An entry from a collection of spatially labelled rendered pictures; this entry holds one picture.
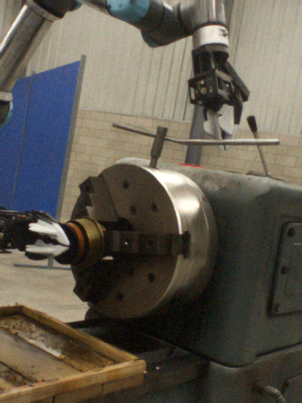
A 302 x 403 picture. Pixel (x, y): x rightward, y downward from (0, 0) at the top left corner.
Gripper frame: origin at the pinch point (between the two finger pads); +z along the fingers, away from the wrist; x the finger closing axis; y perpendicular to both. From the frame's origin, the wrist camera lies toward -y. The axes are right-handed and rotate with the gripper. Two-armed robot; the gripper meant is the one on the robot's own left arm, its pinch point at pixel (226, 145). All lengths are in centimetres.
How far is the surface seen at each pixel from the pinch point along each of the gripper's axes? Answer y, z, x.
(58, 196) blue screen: -291, -82, -395
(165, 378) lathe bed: 16.1, 45.1, -8.8
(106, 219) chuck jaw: 20.5, 14.2, -16.8
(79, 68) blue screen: -290, -214, -348
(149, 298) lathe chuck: 17.0, 30.3, -10.3
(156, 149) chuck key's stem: 13.4, 1.0, -8.5
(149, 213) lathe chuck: 17.0, 14.2, -8.5
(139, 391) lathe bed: 23, 46, -9
